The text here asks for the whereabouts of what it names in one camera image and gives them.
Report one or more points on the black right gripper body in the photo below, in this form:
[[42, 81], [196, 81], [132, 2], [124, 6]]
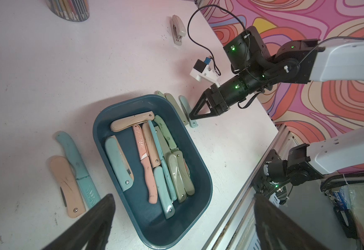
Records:
[[217, 100]]

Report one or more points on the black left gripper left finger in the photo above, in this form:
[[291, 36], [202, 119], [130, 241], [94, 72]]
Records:
[[91, 231]]

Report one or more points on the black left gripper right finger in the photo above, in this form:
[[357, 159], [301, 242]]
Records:
[[276, 231]]

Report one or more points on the light blue folding knife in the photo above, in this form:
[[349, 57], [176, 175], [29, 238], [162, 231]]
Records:
[[187, 109]]

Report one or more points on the light blue ceramic fruit knife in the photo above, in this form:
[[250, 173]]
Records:
[[83, 178]]

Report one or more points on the olive green folding knife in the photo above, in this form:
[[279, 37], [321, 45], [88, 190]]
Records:
[[179, 111]]

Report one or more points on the pink folding knife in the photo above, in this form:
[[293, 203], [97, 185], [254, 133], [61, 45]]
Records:
[[72, 198], [126, 122]]

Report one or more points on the light green ceramic fruit knife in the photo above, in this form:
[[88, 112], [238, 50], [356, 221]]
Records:
[[159, 93]]

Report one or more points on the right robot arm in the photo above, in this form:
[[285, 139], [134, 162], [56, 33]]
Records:
[[297, 62]]

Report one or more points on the pale green fruit knife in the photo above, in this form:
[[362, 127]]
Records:
[[166, 133]]

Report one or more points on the light blue sheathed knife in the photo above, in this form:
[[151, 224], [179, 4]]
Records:
[[119, 163]]

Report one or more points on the teal plastic storage box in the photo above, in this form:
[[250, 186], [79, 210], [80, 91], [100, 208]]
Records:
[[182, 179]]

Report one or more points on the pink ceramic fruit knife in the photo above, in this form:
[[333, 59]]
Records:
[[145, 161]]

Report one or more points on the pencil holder cup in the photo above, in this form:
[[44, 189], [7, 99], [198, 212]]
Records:
[[72, 10]]

